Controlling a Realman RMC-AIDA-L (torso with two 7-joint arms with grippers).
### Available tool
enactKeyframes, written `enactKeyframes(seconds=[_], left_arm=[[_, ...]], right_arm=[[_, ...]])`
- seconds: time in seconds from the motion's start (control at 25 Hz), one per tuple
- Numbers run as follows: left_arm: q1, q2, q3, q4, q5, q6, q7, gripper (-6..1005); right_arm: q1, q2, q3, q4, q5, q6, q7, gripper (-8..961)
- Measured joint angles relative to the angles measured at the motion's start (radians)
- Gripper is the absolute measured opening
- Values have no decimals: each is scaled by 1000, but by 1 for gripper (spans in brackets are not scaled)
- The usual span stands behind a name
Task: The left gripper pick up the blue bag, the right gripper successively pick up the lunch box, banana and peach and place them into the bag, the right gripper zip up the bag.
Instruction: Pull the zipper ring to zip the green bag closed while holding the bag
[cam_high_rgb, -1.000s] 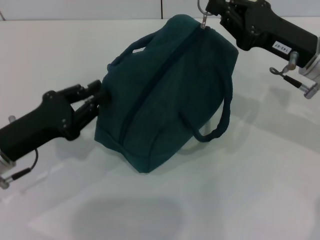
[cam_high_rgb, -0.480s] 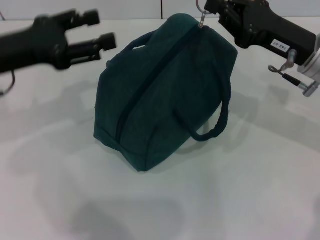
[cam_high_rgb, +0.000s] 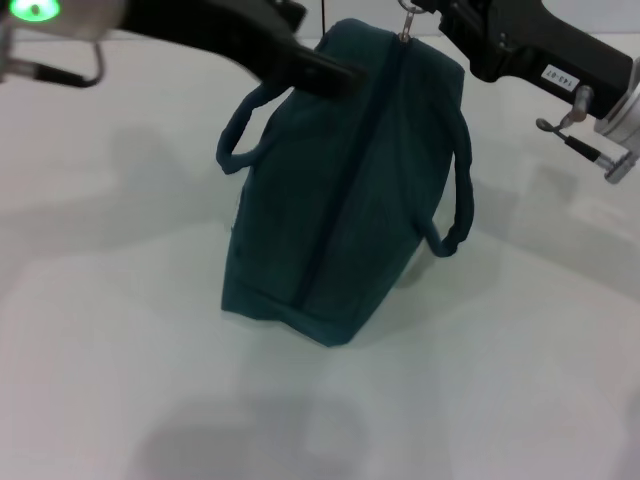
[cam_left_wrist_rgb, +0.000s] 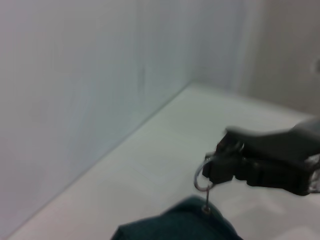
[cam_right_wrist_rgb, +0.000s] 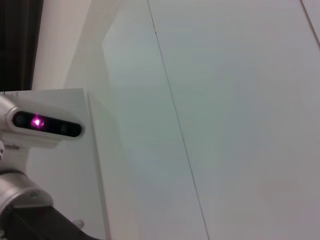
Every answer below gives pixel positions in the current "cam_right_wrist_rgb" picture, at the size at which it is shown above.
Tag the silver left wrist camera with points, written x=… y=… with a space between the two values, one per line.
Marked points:
x=47 y=125

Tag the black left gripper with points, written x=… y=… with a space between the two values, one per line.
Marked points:
x=45 y=225

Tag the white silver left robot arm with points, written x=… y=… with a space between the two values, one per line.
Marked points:
x=17 y=185

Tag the dark background curtain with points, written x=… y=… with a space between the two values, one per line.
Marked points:
x=17 y=42

